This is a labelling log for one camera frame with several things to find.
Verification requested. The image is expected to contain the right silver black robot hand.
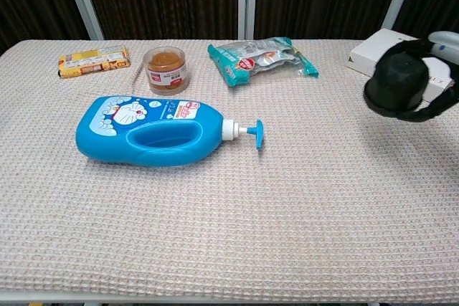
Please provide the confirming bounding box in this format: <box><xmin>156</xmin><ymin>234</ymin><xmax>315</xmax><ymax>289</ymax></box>
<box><xmin>389</xmin><ymin>30</ymin><xmax>459</xmax><ymax>123</ymax></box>

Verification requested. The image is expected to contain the white cardboard product box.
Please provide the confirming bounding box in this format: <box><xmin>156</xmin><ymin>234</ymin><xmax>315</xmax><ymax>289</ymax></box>
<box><xmin>346</xmin><ymin>27</ymin><xmax>455</xmax><ymax>103</ymax></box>

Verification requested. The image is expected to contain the teal snack bag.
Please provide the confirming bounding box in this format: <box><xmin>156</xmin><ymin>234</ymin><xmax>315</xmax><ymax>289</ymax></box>
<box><xmin>207</xmin><ymin>36</ymin><xmax>320</xmax><ymax>88</ymax></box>

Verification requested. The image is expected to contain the beige waffle tablecloth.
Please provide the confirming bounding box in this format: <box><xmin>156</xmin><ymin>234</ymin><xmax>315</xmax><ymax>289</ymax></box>
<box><xmin>0</xmin><ymin>39</ymin><xmax>459</xmax><ymax>302</ymax></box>

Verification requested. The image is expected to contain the clear plastic cookie jar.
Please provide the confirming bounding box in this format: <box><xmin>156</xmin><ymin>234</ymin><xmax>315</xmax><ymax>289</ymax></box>
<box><xmin>142</xmin><ymin>46</ymin><xmax>190</xmax><ymax>96</ymax></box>

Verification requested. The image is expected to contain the blue pump detergent bottle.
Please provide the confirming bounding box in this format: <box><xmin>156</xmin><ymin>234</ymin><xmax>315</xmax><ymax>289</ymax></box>
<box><xmin>75</xmin><ymin>94</ymin><xmax>265</xmax><ymax>168</ymax></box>

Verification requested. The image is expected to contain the yellow biscuit pack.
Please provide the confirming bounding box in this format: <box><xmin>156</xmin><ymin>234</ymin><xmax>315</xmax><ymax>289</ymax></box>
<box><xmin>57</xmin><ymin>45</ymin><xmax>132</xmax><ymax>80</ymax></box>

